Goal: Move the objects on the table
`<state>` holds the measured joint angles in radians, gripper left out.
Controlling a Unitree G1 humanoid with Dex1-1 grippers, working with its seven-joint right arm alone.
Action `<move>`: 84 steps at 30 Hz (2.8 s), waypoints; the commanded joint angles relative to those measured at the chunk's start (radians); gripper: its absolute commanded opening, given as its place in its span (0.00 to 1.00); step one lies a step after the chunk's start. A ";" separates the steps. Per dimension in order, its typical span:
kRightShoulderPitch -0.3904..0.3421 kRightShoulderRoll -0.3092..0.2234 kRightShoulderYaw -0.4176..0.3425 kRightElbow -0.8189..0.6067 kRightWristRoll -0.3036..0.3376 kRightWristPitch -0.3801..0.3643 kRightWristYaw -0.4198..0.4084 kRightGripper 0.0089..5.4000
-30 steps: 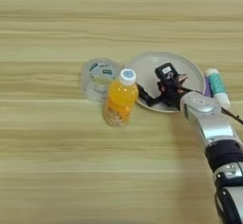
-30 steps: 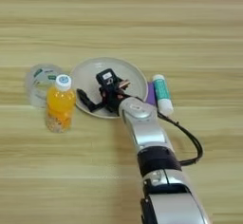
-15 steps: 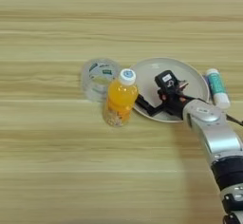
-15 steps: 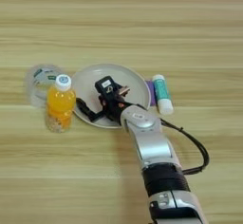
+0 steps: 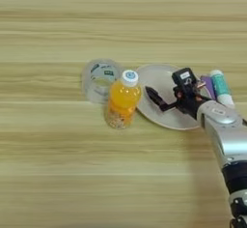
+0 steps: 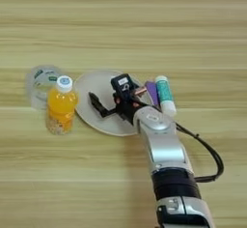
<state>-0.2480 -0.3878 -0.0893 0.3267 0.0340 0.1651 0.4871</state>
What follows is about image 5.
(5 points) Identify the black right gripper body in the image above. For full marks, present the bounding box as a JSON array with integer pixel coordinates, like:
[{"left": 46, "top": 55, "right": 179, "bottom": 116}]
[{"left": 160, "top": 84, "right": 212, "bottom": 121}]

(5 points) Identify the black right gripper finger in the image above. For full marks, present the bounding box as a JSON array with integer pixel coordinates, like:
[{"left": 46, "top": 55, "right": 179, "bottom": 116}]
[
  {"left": 144, "top": 85, "right": 178, "bottom": 112},
  {"left": 196, "top": 79, "right": 207, "bottom": 91}
]

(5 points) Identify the white green tube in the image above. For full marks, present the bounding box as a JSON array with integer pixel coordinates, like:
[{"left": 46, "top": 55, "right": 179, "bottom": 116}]
[{"left": 208, "top": 69, "right": 236, "bottom": 108}]

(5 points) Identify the orange juice bottle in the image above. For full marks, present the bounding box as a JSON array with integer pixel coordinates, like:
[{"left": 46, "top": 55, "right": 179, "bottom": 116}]
[{"left": 104, "top": 69, "right": 143, "bottom": 130}]

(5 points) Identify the purple rectangular block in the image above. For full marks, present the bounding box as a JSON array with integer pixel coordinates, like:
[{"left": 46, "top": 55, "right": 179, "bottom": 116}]
[{"left": 199, "top": 74, "right": 217, "bottom": 101}]

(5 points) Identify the beige round plate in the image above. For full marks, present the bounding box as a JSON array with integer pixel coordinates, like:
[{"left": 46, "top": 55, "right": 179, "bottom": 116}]
[{"left": 134, "top": 64, "right": 210, "bottom": 131}]

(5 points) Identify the clear plastic cup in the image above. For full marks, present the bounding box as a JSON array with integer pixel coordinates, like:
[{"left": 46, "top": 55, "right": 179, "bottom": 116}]
[{"left": 80, "top": 58, "right": 124, "bottom": 105}]

